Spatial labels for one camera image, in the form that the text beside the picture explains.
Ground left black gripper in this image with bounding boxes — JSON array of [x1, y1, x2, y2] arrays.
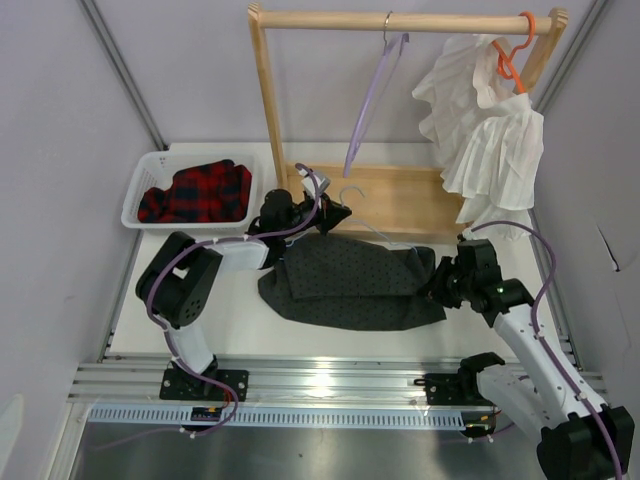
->
[[278, 193, 350, 239]]

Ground light blue wire hanger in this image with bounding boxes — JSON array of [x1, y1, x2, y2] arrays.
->
[[279, 185, 421, 264]]

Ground dark grey dotted skirt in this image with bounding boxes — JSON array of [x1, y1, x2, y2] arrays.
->
[[258, 235, 446, 332]]

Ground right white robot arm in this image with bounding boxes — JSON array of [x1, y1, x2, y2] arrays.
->
[[420, 239, 635, 479]]

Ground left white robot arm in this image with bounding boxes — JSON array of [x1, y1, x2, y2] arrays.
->
[[135, 189, 352, 400]]

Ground purple plastic hanger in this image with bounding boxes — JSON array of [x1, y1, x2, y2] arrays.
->
[[342, 11, 410, 178]]

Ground orange plastic hanger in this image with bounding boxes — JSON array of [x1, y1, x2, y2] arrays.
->
[[492, 10, 539, 95]]

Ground wooden clothes rack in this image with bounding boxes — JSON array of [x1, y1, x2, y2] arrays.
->
[[248, 3, 569, 243]]

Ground red plaid garment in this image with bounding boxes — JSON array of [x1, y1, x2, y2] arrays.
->
[[137, 159, 252, 223]]

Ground white ruffled garment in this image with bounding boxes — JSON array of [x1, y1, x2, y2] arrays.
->
[[412, 34, 544, 241]]

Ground white plastic basket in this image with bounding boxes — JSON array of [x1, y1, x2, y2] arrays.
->
[[121, 150, 263, 233]]

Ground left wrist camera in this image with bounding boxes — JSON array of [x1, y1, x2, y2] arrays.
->
[[297, 168, 331, 198]]

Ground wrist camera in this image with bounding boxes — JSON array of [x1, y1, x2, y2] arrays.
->
[[457, 228, 484, 246], [297, 168, 331, 198]]

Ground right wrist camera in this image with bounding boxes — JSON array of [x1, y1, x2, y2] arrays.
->
[[457, 228, 484, 246]]

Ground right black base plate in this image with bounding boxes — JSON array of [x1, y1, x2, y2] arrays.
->
[[413, 373, 492, 407]]

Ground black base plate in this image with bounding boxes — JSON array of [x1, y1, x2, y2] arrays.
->
[[159, 368, 249, 402], [413, 373, 492, 407]]

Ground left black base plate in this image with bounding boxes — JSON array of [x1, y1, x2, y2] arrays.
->
[[159, 368, 249, 402]]

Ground aluminium mounting rail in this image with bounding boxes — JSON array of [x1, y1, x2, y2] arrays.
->
[[68, 354, 459, 410]]

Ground white slotted cable duct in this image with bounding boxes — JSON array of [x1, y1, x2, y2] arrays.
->
[[88, 404, 465, 431]]

